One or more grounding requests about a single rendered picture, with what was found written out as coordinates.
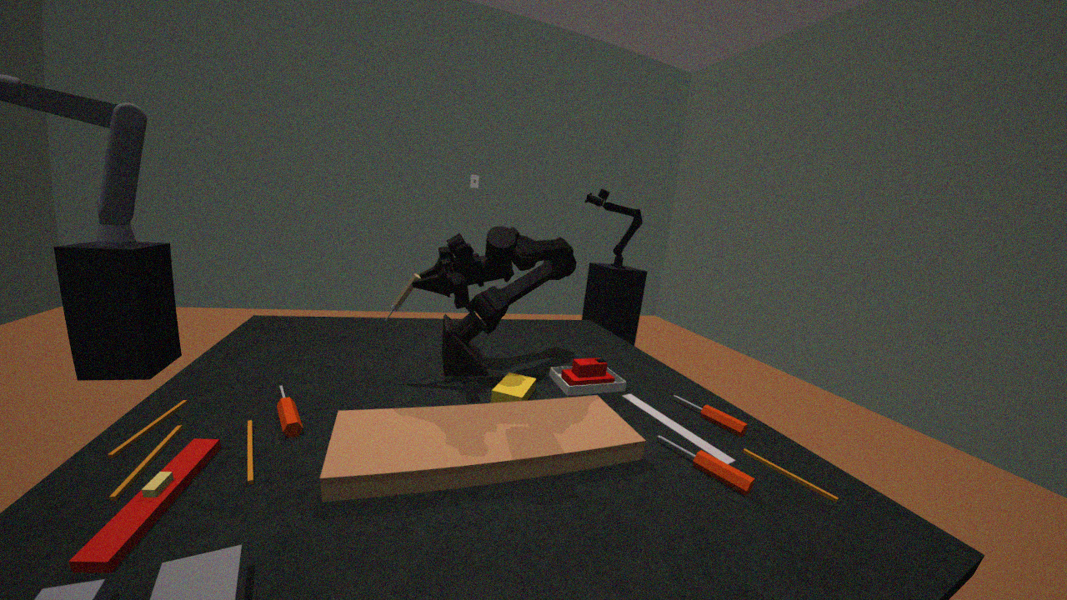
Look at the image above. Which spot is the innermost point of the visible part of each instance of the orange-handled awl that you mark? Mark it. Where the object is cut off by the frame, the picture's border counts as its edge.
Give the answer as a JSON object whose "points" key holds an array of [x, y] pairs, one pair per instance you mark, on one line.
{"points": [[721, 419], [289, 417], [724, 473]]}

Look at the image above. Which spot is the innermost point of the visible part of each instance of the white flat bar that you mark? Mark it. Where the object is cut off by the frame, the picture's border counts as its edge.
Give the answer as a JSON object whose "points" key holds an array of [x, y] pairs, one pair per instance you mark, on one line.
{"points": [[680, 430]]}

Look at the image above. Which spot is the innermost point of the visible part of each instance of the tan wooden floor panel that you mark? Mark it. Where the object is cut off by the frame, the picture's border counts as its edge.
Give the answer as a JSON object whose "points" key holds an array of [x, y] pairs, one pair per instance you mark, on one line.
{"points": [[383, 452]]}

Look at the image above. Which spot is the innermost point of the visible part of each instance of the orange thin rod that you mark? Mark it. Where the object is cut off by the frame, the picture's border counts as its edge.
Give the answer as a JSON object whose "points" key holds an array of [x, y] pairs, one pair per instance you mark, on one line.
{"points": [[146, 430], [790, 475], [250, 452], [133, 476]]}

